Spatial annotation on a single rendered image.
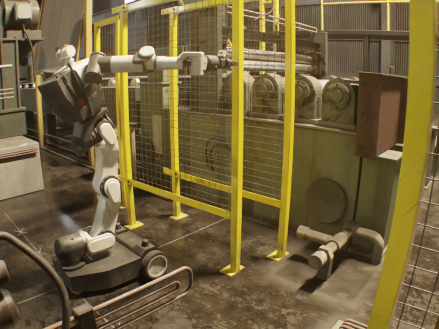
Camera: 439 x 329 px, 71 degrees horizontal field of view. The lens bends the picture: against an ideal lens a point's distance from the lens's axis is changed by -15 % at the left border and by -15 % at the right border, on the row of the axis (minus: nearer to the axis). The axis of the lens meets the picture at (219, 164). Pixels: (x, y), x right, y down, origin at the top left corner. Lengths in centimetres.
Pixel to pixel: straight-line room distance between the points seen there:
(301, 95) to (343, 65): 967
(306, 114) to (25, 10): 380
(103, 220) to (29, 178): 217
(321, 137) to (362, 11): 988
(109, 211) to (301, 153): 150
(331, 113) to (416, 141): 204
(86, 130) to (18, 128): 293
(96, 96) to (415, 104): 169
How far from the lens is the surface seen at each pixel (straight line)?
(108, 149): 213
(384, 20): 1150
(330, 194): 272
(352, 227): 260
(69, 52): 202
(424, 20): 70
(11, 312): 40
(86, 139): 207
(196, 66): 178
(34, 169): 430
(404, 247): 77
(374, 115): 240
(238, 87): 203
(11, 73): 492
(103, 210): 225
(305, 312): 209
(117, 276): 224
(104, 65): 185
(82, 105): 193
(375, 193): 262
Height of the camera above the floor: 130
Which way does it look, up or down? 15 degrees down
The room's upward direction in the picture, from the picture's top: straight up
